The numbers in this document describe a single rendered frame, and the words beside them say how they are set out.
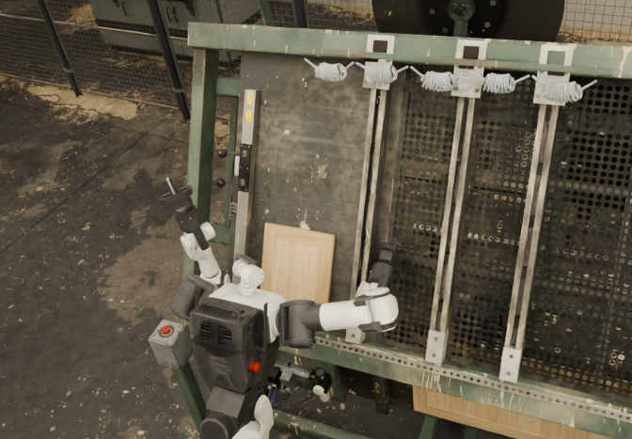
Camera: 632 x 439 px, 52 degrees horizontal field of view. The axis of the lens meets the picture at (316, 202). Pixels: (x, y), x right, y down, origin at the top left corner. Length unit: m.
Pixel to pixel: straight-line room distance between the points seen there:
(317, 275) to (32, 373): 2.19
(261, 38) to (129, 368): 2.23
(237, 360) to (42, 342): 2.43
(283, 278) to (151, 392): 1.42
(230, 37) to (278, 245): 0.87
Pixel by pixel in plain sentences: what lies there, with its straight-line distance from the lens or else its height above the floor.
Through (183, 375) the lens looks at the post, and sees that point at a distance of 3.02.
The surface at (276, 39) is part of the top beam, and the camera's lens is 2.58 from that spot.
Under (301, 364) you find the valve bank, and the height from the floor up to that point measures 0.75.
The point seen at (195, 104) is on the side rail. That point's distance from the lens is 2.82.
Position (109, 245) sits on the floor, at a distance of 4.94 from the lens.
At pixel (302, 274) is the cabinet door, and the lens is 2.71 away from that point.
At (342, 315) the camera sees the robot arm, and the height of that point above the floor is 1.39.
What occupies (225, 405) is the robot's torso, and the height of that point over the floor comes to 1.08.
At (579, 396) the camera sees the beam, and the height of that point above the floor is 0.90.
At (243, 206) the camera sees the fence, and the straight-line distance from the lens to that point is 2.75.
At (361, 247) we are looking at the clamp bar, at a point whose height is 1.25.
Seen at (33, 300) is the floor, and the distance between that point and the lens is 4.79.
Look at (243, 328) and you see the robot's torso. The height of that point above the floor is 1.40.
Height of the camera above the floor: 2.97
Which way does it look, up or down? 38 degrees down
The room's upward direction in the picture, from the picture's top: 9 degrees counter-clockwise
